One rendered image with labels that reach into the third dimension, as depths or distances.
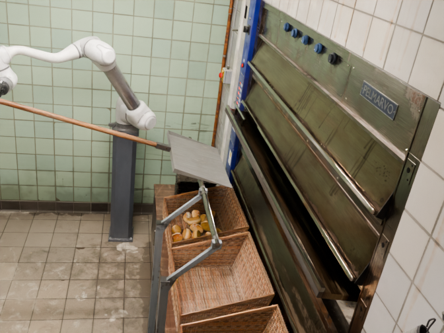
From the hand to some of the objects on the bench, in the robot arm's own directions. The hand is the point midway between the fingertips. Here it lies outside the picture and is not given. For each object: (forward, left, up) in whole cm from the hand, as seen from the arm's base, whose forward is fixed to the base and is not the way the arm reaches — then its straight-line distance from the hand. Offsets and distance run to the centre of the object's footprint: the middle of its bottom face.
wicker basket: (-5, +123, -90) cm, 152 cm away
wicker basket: (+116, +126, -90) cm, 194 cm away
